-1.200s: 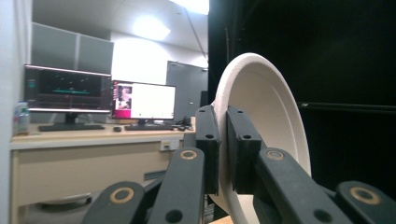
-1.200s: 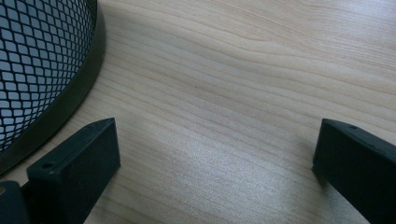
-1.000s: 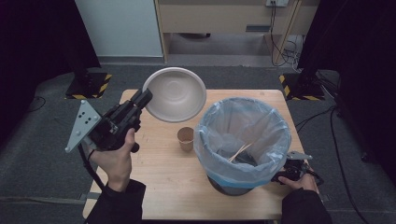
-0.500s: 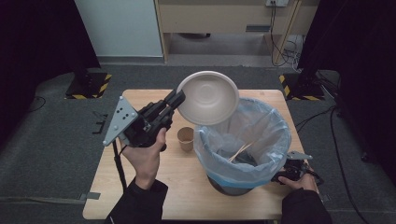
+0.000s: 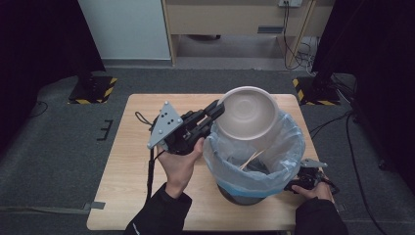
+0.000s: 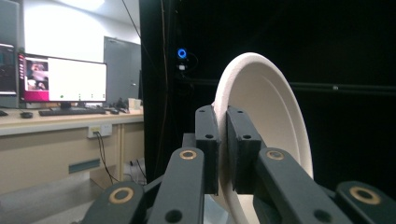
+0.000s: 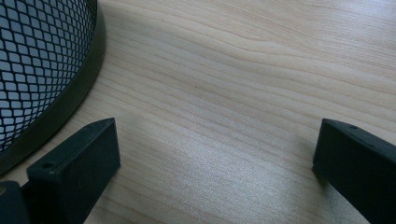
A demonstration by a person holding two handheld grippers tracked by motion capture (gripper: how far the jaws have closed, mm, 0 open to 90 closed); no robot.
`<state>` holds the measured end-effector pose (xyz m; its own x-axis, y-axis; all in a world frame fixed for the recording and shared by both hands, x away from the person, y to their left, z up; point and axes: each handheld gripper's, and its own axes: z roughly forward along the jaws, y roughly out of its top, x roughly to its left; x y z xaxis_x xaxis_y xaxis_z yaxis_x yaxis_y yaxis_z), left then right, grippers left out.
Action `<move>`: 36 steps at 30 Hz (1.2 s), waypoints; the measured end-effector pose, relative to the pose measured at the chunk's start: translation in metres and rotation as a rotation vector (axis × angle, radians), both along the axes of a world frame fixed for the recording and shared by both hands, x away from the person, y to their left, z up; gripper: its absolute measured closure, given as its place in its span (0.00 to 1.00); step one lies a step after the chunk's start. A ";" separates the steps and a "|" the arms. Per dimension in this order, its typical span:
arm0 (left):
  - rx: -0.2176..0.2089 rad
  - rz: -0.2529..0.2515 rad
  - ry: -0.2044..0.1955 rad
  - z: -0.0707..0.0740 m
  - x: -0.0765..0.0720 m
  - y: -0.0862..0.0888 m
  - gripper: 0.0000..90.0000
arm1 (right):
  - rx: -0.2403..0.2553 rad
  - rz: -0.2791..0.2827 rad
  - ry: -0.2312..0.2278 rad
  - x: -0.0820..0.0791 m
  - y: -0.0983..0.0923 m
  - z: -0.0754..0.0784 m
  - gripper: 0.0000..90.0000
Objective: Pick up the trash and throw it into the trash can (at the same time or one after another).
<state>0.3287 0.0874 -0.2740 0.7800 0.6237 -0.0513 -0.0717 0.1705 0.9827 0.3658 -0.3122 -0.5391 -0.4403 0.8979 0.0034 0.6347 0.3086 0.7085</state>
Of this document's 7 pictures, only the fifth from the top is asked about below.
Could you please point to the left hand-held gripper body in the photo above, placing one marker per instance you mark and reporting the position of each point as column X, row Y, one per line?
column 164, row 125

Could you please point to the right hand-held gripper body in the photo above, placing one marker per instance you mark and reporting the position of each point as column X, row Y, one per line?
column 310, row 174

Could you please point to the beige bowl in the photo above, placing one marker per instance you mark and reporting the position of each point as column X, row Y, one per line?
column 246, row 112

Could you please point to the bin with blue bag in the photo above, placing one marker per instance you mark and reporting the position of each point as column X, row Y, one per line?
column 284, row 147

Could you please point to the black mesh trash can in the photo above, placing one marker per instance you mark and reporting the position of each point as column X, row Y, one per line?
column 241, row 199

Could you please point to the person's right hand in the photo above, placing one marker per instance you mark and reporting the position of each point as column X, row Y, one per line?
column 318, row 192

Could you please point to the person's left hand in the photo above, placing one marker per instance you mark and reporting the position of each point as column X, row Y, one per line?
column 177, row 169

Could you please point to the wooden chopstick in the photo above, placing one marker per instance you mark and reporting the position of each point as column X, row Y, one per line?
column 253, row 156
column 251, row 160

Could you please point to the striped stand base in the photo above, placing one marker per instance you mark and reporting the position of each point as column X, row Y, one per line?
column 93, row 89
column 318, row 93

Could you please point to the wooden desk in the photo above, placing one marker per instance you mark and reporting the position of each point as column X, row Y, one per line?
column 225, row 18

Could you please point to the grey floor tape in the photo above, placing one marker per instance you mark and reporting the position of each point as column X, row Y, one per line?
column 96, row 205

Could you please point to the black curtain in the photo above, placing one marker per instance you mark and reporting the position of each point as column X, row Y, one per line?
column 378, row 65
column 36, row 49

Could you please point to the black floor bracket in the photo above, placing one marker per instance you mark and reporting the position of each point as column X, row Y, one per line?
column 106, row 130

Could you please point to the wall socket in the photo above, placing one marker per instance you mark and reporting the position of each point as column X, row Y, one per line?
column 290, row 3

